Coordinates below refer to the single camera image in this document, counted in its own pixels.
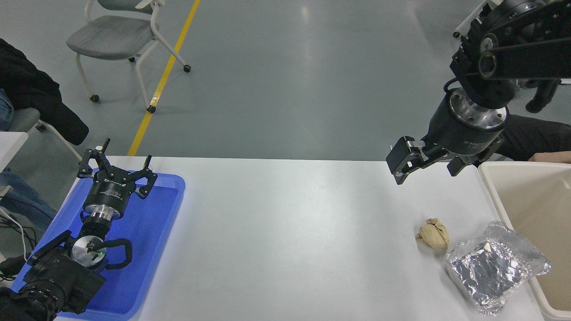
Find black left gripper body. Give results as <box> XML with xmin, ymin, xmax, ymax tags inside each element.
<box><xmin>85</xmin><ymin>171</ymin><xmax>137</xmax><ymax>214</ymax></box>

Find grey seat chair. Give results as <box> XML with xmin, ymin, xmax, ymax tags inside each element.
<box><xmin>7</xmin><ymin>108</ymin><xmax>83</xmax><ymax>163</ymax></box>

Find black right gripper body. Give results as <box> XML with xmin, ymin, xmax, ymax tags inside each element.
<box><xmin>422</xmin><ymin>96</ymin><xmax>507</xmax><ymax>157</ymax></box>

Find white cable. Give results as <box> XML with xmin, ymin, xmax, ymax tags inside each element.
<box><xmin>0</xmin><ymin>206</ymin><xmax>28</xmax><ymax>261</ymax></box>

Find large pale plastic bin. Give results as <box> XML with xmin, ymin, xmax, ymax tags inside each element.
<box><xmin>477</xmin><ymin>160</ymin><xmax>571</xmax><ymax>321</ymax></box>

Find grey chair with white frame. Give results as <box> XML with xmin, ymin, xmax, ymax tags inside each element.
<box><xmin>66</xmin><ymin>0</ymin><xmax>192</xmax><ymax>114</ymax></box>

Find small white table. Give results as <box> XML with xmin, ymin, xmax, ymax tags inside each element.
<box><xmin>0</xmin><ymin>132</ymin><xmax>29</xmax><ymax>172</ymax></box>

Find crumpled tan paper ball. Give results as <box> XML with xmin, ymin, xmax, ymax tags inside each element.
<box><xmin>415</xmin><ymin>218</ymin><xmax>450</xmax><ymax>250</ymax></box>

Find white frame wheeled chair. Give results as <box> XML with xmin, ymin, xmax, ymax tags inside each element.
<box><xmin>453</xmin><ymin>0</ymin><xmax>491</xmax><ymax>38</ymax></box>

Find person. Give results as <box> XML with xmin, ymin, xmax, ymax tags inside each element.
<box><xmin>0</xmin><ymin>38</ymin><xmax>90</xmax><ymax>232</ymax></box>
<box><xmin>497</xmin><ymin>115</ymin><xmax>571</xmax><ymax>162</ymax></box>

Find black cable bundle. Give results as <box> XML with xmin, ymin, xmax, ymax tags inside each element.
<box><xmin>0</xmin><ymin>221</ymin><xmax>38</xmax><ymax>286</ymax></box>

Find silver foil plate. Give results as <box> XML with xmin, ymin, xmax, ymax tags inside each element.
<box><xmin>445</xmin><ymin>221</ymin><xmax>551</xmax><ymax>316</ymax></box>

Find person's hand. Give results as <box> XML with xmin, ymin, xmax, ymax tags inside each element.
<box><xmin>528</xmin><ymin>151</ymin><xmax>571</xmax><ymax>164</ymax></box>

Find blue plastic tray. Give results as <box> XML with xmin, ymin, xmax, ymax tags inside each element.
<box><xmin>11</xmin><ymin>172</ymin><xmax>186</xmax><ymax>321</ymax></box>

